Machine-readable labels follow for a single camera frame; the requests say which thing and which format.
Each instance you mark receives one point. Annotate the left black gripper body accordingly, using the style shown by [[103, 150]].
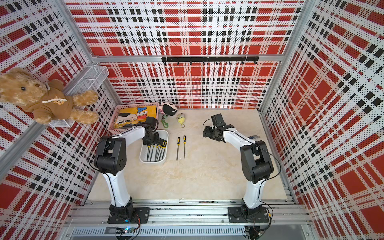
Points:
[[151, 139]]

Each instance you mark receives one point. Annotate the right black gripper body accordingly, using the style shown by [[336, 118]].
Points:
[[211, 132]]

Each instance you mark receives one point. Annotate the yellow black file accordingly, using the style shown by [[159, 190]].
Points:
[[148, 153], [164, 146], [178, 145], [184, 141], [159, 148]]

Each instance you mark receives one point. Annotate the white plastic storage box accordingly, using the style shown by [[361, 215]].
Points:
[[155, 154]]

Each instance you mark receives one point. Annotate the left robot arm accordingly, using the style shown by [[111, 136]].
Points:
[[111, 159]]

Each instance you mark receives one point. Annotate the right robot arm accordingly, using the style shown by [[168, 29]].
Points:
[[256, 162]]

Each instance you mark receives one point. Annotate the green carabiner clip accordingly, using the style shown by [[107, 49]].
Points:
[[163, 121]]

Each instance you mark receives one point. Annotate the pink black plush toy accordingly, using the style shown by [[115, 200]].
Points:
[[167, 108]]

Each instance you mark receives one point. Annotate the yellow printed folded cloth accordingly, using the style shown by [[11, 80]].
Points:
[[126, 116]]

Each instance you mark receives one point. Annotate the small dark metal part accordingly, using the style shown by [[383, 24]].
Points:
[[254, 137]]

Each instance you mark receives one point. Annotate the pink plastic basket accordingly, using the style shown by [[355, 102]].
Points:
[[115, 131]]

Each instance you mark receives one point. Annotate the green circuit board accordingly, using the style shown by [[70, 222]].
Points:
[[125, 231]]

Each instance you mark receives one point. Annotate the brown teddy bear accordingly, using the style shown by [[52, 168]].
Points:
[[46, 101]]

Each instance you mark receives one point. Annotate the yellow round keychain toy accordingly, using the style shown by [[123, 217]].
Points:
[[181, 120]]

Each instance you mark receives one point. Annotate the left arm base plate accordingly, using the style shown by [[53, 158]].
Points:
[[130, 215]]

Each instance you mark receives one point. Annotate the black wall hook rail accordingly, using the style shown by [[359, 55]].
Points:
[[209, 59]]

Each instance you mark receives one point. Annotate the aluminium mounting rail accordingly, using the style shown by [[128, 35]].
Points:
[[190, 219]]

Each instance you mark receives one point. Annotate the clear wall-mounted basket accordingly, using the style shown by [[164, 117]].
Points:
[[90, 78]]

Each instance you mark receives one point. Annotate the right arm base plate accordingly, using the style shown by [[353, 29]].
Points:
[[244, 215]]

